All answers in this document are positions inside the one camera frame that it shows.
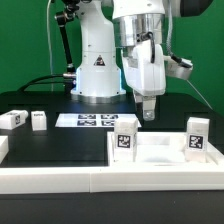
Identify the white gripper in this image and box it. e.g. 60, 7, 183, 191
121, 41, 166, 121

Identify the white square table top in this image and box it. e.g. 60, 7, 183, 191
107, 132, 224, 166

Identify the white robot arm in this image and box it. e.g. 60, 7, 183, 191
72, 0, 213, 120

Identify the white sheet with markers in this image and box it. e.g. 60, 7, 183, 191
55, 113, 136, 127

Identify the white U-shaped obstacle fence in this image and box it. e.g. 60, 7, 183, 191
0, 134, 224, 195

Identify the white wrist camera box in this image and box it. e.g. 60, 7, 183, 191
164, 56, 193, 80

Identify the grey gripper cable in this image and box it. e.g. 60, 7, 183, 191
146, 0, 214, 110

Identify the black cable bundle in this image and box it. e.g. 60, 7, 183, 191
18, 73, 76, 93

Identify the thin white cable left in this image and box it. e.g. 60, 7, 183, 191
46, 0, 55, 92

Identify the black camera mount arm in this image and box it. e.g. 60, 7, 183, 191
54, 0, 81, 80

